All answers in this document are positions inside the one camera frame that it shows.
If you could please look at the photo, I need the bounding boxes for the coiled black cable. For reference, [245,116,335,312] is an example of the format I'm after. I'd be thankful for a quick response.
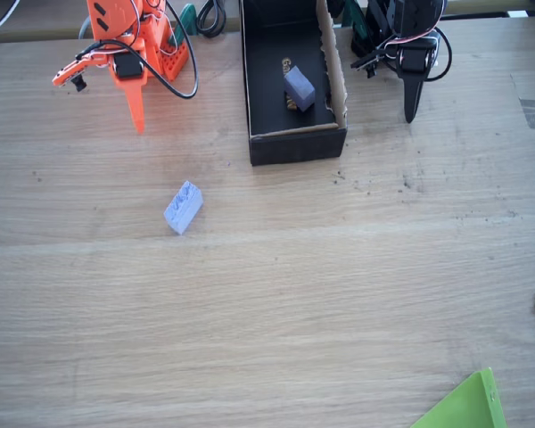
[196,0,228,39]

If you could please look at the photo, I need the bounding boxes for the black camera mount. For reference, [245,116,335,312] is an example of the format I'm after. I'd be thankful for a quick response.
[350,45,387,78]

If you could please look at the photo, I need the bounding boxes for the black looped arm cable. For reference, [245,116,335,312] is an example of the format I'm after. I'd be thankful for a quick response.
[422,26,453,84]

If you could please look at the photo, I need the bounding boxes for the orange camera mount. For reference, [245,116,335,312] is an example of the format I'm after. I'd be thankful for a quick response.
[51,51,117,94]

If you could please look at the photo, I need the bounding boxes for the thick black cable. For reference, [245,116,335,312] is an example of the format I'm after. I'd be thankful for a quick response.
[75,0,201,100]

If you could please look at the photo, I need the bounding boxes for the smooth purple block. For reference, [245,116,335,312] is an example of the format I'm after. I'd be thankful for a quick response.
[284,65,317,112]

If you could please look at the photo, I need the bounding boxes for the light green plastic sheet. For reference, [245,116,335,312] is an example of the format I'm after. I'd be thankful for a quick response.
[409,366,509,428]

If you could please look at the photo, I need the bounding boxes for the green table clamp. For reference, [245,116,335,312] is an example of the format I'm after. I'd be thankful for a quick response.
[341,0,369,57]
[173,3,198,46]

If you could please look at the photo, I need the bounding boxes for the black cardboard box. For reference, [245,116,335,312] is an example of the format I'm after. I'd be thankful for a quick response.
[239,0,350,167]

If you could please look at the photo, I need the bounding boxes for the rough purple block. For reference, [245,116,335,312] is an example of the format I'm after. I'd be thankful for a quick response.
[163,179,204,236]

